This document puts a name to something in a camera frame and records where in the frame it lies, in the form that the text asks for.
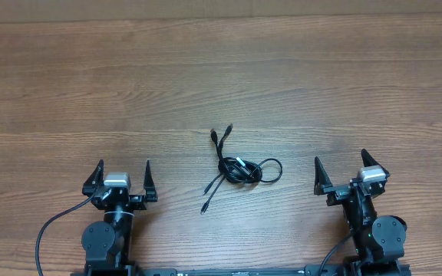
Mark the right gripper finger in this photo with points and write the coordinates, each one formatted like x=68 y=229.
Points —
x=368 y=161
x=322 y=183

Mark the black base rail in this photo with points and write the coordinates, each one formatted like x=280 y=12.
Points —
x=308 y=270

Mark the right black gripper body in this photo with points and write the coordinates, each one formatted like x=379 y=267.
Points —
x=339 y=192

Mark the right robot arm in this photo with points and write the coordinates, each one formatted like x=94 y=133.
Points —
x=379 y=240

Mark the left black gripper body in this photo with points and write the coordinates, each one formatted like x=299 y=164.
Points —
x=136 y=203

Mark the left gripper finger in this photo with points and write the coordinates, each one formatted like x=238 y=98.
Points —
x=148 y=185
x=94 y=180

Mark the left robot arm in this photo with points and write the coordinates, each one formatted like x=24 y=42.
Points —
x=107 y=242

